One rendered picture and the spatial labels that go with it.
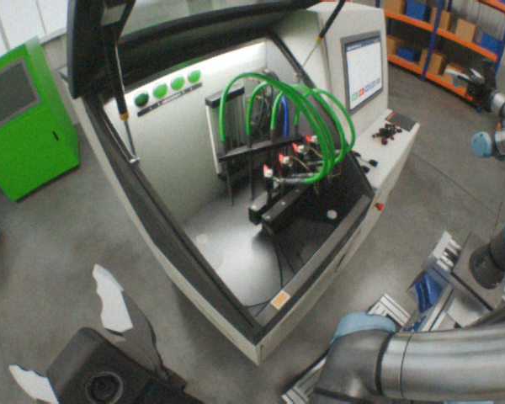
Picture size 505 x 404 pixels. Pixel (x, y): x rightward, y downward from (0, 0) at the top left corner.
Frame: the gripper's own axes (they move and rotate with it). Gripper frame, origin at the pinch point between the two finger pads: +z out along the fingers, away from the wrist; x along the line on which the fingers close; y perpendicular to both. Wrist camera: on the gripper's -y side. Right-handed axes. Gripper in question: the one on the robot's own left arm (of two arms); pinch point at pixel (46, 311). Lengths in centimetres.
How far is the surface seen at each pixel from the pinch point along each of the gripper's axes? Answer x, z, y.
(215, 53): 70, 24, -8
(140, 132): 47, 35, 11
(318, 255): 55, -20, 44
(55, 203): 65, 242, 138
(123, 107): 28.5, 15.4, -6.5
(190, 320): 44, 40, 141
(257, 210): 61, 4, 40
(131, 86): 44, 32, -4
